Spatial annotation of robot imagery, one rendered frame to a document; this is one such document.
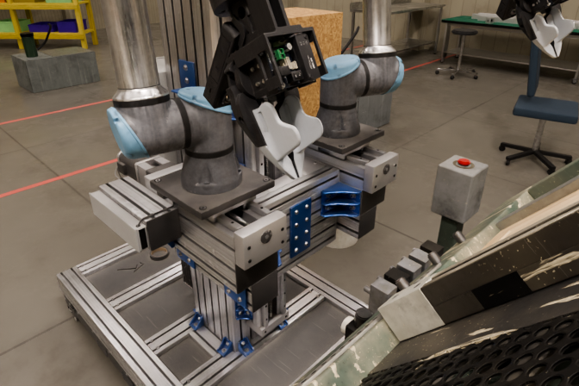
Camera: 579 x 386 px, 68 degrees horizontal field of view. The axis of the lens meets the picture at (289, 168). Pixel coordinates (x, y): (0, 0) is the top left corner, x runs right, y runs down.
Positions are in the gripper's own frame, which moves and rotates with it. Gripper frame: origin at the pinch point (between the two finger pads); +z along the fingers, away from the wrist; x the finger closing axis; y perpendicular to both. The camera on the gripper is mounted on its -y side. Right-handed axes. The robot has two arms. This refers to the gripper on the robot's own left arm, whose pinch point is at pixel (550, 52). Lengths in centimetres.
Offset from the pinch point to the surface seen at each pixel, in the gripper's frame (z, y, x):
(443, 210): 37, -57, -8
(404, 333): 39, 4, -50
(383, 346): 40, 3, -54
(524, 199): 38, -36, 7
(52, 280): 21, -163, -180
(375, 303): 46, -30, -46
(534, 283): 29, 26, -36
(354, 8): -175, -580, 196
